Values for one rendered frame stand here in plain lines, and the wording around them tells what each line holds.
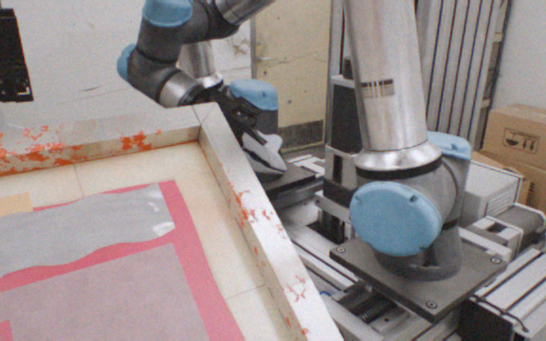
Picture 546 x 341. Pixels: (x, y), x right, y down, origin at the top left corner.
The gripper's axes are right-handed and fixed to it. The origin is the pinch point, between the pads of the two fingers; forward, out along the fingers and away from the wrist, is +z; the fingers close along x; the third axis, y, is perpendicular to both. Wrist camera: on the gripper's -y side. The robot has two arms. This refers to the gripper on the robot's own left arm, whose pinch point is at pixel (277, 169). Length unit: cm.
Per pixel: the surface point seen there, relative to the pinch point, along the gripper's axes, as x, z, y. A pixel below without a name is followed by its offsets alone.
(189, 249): -4.3, 1.6, -26.0
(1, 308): -2.2, -7.4, -42.6
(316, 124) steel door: 219, -81, 358
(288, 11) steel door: 117, -149, 340
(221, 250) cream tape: -4.5, 4.5, -23.5
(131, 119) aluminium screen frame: -9.6, -14.9, -19.4
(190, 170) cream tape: -6.0, -5.9, -17.3
